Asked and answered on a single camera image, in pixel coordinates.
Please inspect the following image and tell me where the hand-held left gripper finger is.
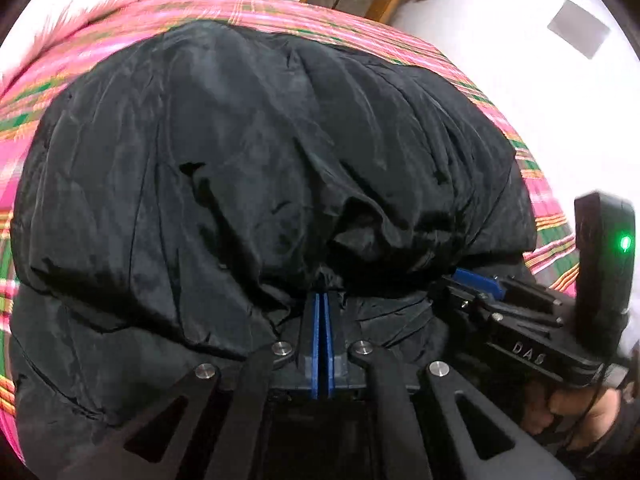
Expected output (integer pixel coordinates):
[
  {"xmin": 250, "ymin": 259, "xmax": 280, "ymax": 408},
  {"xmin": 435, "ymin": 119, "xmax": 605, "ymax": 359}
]
[
  {"xmin": 59, "ymin": 291, "xmax": 322, "ymax": 480},
  {"xmin": 321, "ymin": 291, "xmax": 577, "ymax": 480}
]

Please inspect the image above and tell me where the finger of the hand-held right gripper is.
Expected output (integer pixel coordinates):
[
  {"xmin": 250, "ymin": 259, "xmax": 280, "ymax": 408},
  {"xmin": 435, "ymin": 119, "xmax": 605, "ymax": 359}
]
[
  {"xmin": 451, "ymin": 267, "xmax": 567, "ymax": 312},
  {"xmin": 431, "ymin": 279, "xmax": 562, "ymax": 329}
]

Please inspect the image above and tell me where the black puffer jacket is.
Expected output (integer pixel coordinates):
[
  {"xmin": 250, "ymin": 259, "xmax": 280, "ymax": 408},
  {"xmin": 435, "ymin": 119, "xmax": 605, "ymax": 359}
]
[{"xmin": 9, "ymin": 22, "xmax": 540, "ymax": 480}]

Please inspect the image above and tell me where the person's right forearm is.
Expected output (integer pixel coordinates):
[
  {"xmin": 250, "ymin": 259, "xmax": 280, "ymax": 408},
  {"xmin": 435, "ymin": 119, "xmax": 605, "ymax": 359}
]
[{"xmin": 585, "ymin": 390, "xmax": 640, "ymax": 468}]

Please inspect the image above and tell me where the person's right hand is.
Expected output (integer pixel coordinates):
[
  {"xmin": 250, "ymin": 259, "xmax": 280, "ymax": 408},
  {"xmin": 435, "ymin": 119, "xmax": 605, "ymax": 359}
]
[{"xmin": 520, "ymin": 379, "xmax": 626, "ymax": 453}]

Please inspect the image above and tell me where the pink plaid bed sheet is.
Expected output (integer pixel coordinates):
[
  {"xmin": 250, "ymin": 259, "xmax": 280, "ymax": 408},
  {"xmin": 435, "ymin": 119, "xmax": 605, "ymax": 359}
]
[{"xmin": 0, "ymin": 0, "xmax": 581, "ymax": 443}]

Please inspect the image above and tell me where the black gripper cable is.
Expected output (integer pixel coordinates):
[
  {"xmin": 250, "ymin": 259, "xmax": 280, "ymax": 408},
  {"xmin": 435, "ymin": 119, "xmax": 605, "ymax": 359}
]
[{"xmin": 547, "ymin": 364, "xmax": 618, "ymax": 461}]

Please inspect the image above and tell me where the grey wall panel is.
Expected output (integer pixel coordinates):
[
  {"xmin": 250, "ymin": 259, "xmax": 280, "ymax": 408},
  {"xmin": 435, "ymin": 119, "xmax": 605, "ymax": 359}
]
[{"xmin": 546, "ymin": 0, "xmax": 613, "ymax": 60}]

